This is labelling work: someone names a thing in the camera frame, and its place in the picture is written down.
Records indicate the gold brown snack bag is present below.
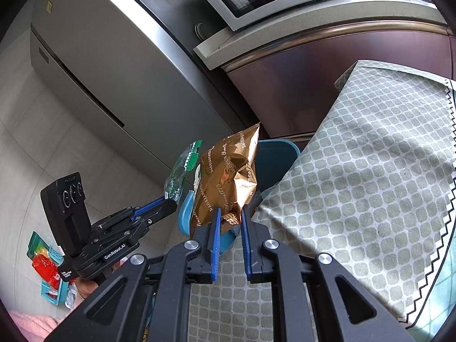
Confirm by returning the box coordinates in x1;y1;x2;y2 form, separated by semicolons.
189;124;260;234

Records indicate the green clear plastic wrapper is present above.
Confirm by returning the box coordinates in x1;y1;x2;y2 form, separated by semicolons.
164;140;203;203

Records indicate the pink sleeved left forearm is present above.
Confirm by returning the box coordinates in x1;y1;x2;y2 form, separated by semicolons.
8;310;63;342

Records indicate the blue plastic trash bin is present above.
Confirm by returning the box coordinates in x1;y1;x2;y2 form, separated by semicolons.
177;139;301;236

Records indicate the purple kitchen cabinet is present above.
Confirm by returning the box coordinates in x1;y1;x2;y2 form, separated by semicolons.
224;20;455;138

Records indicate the left hand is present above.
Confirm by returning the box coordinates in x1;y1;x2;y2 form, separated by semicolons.
75;255;131;300

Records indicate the red snack packet on floor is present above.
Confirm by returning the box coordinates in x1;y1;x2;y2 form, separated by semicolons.
32;254;60;290

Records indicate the teal basket on floor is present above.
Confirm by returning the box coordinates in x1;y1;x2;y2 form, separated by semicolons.
26;232;68;306

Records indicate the patterned tablecloth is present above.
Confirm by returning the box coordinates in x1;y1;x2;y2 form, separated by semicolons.
186;59;456;342

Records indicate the silver refrigerator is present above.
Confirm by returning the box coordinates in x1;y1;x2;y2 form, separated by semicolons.
30;0;242;182

